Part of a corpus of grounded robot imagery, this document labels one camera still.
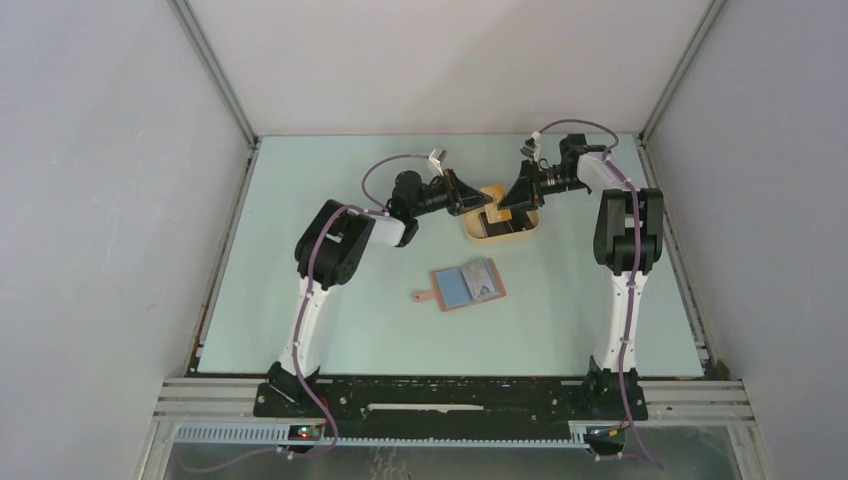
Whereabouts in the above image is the orange leather card holder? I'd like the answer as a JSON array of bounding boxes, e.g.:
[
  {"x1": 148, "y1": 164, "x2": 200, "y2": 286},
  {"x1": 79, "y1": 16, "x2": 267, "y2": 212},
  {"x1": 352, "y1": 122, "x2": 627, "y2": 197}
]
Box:
[{"x1": 412, "y1": 258, "x2": 506, "y2": 312}]

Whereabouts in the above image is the aluminium frame rail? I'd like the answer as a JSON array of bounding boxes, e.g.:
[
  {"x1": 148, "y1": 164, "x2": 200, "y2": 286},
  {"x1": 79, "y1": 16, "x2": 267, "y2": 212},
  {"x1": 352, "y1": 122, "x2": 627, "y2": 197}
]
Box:
[{"x1": 153, "y1": 378, "x2": 755, "y2": 427}]

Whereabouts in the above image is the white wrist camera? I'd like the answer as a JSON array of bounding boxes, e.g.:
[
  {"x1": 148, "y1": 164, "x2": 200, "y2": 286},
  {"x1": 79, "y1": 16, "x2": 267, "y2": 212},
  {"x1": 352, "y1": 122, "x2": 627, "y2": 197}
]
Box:
[
  {"x1": 427, "y1": 146, "x2": 447, "y2": 176},
  {"x1": 520, "y1": 131, "x2": 541, "y2": 163}
]

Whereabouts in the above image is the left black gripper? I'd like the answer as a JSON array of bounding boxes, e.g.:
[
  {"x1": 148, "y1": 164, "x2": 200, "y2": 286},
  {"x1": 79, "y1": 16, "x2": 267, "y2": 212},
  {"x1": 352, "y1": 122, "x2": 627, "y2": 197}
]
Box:
[{"x1": 410, "y1": 169, "x2": 492, "y2": 218}]

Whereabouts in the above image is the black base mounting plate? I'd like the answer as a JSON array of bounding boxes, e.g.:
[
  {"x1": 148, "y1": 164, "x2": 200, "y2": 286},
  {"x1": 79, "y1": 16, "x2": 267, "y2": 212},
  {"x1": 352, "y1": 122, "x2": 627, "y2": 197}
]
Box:
[{"x1": 253, "y1": 373, "x2": 649, "y2": 442}]

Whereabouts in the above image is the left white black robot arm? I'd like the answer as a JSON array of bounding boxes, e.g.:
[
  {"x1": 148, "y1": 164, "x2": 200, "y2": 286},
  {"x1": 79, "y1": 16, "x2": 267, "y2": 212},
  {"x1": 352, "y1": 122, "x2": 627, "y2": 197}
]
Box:
[{"x1": 268, "y1": 169, "x2": 495, "y2": 417}]

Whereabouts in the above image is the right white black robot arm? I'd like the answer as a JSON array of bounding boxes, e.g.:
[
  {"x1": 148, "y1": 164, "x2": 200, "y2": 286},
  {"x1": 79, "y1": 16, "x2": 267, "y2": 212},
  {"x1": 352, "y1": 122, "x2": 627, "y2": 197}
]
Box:
[{"x1": 498, "y1": 131, "x2": 665, "y2": 418}]

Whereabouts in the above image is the beige oval tray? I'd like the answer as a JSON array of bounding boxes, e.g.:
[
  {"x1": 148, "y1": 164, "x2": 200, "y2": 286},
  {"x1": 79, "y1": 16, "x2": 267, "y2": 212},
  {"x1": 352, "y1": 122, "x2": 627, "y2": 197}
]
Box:
[{"x1": 462, "y1": 204, "x2": 540, "y2": 247}]

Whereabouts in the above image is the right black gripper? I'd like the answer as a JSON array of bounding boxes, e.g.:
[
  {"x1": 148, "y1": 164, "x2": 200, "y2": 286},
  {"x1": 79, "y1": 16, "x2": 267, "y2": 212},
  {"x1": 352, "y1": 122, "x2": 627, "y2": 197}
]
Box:
[{"x1": 499, "y1": 159, "x2": 588, "y2": 213}]

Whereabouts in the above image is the black credit card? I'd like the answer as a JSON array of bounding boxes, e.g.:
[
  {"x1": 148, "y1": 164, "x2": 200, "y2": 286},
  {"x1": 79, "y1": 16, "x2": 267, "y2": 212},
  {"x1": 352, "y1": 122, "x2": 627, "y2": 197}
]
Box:
[{"x1": 481, "y1": 217, "x2": 533, "y2": 238}]

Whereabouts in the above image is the gold credit card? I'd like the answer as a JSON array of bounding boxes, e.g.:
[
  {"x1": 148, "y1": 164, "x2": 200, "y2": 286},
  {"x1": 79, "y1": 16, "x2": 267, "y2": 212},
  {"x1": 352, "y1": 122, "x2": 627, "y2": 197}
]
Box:
[{"x1": 484, "y1": 203, "x2": 512, "y2": 224}]

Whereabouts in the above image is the white slotted cable duct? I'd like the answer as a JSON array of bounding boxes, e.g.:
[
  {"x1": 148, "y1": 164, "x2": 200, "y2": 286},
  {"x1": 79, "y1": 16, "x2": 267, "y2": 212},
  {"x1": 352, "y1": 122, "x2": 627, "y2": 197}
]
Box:
[{"x1": 173, "y1": 422, "x2": 588, "y2": 449}]

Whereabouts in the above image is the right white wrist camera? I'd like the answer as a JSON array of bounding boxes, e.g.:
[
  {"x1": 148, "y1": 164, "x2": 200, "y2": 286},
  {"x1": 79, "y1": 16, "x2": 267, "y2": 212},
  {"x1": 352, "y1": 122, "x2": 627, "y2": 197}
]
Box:
[{"x1": 520, "y1": 131, "x2": 541, "y2": 163}]

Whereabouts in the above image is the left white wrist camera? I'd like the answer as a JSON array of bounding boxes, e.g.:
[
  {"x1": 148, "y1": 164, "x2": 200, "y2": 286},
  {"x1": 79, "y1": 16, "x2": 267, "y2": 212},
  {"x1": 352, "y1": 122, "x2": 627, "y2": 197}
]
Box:
[{"x1": 427, "y1": 146, "x2": 447, "y2": 176}]

